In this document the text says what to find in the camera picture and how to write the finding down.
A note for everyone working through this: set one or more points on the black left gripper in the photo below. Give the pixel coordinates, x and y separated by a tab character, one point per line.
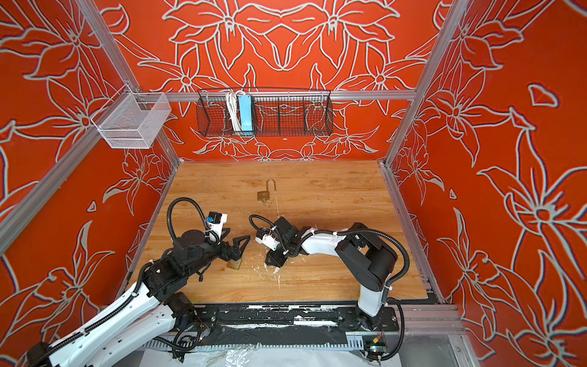
237	251

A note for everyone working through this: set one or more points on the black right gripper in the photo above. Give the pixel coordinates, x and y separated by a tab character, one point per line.
272	261

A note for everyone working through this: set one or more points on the brass padlock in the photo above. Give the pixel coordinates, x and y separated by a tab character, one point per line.
234	264
265	195

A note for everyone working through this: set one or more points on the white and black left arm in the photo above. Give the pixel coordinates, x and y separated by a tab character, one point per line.
158	282

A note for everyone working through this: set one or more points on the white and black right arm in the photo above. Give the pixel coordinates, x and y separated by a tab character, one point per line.
375	259

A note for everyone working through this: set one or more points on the light blue box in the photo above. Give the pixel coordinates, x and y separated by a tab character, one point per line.
245	108

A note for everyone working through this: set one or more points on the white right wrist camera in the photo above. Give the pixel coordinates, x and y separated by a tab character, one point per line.
267	240

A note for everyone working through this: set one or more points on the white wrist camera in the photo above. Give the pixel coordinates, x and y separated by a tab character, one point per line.
215	222
267	240

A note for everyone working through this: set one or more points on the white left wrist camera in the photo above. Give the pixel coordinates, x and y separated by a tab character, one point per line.
215	222

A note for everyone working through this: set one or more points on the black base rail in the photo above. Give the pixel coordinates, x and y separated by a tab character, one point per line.
292	325

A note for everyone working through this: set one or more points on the black wire wall basket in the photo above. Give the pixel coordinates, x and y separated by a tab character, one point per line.
275	112

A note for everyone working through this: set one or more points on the white mesh wall basket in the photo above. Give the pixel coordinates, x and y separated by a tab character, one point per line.
132	124

